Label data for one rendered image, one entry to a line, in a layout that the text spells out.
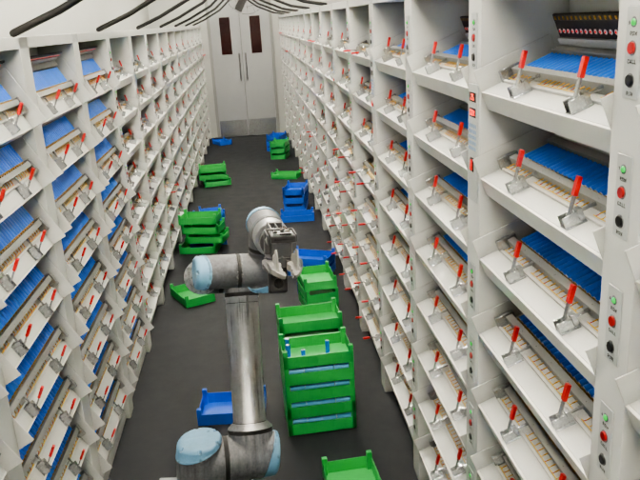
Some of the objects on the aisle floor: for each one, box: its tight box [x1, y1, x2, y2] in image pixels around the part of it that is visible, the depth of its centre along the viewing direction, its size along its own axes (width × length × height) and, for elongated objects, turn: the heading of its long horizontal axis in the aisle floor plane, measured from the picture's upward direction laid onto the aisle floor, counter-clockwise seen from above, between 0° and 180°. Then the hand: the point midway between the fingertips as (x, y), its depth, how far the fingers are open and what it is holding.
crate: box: [196, 385, 267, 426], centre depth 330 cm, size 30×20×8 cm
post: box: [369, 0, 406, 392], centre depth 319 cm, size 20×9×181 cm, turn 106°
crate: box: [284, 401, 357, 436], centre depth 320 cm, size 30×20×8 cm
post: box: [467, 0, 570, 480], centre depth 186 cm, size 20×9×181 cm, turn 106°
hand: (289, 277), depth 159 cm, fingers closed
